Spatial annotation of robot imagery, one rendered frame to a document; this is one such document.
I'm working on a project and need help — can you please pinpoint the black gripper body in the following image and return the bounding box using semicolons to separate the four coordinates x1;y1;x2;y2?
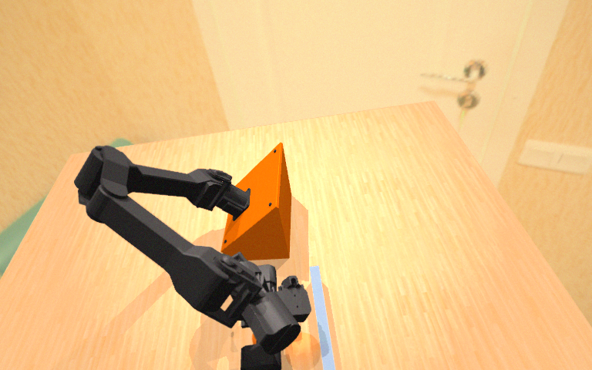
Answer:
240;264;281;370

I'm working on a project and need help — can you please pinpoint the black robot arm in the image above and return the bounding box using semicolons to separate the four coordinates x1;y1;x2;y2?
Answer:
74;146;311;355

